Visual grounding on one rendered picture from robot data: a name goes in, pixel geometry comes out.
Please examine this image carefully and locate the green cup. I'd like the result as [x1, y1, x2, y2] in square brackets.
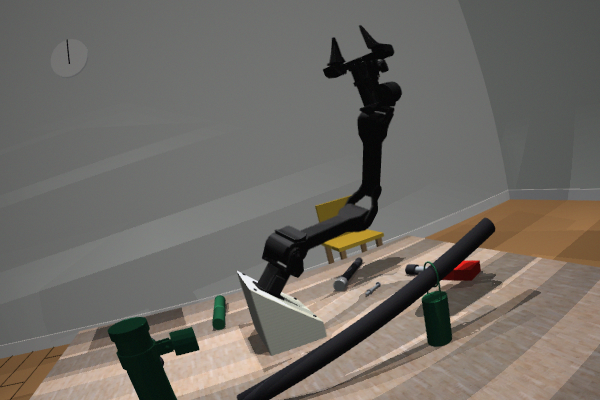
[116, 327, 200, 371]

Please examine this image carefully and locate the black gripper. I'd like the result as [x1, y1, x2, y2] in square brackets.
[323, 25, 394, 90]

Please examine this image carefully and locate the grey metal bolt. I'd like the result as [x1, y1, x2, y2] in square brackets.
[366, 282, 381, 296]

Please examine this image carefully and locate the long black rod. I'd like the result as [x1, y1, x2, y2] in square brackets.
[237, 218, 495, 400]

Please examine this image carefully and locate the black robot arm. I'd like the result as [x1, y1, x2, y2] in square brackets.
[252, 82, 402, 301]

